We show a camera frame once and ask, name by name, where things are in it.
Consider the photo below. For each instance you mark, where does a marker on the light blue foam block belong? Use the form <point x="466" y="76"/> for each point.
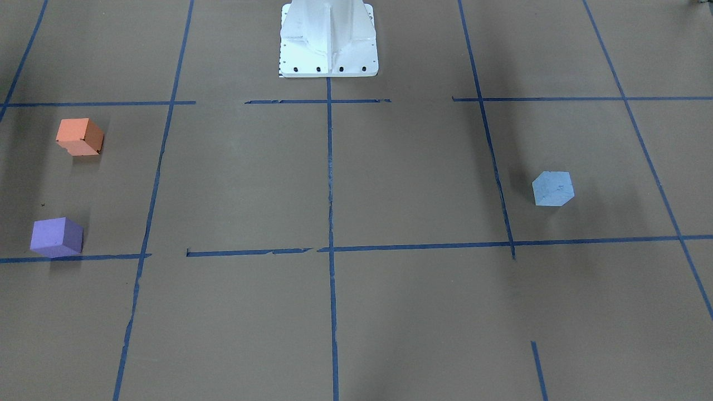
<point x="553" y="189"/>

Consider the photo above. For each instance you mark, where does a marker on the orange foam block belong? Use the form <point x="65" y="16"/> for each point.
<point x="80" y="137"/>

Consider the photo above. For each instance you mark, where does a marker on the purple foam block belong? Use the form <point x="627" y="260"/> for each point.
<point x="58" y="237"/>

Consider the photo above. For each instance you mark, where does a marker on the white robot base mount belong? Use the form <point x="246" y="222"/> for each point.
<point x="328" y="39"/>

